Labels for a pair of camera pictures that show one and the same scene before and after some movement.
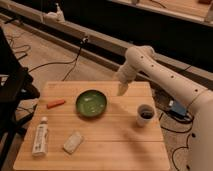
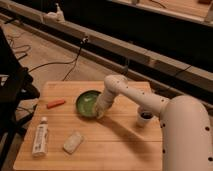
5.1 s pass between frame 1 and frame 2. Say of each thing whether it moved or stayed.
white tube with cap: stayed
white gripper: moved
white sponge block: stayed
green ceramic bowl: stayed
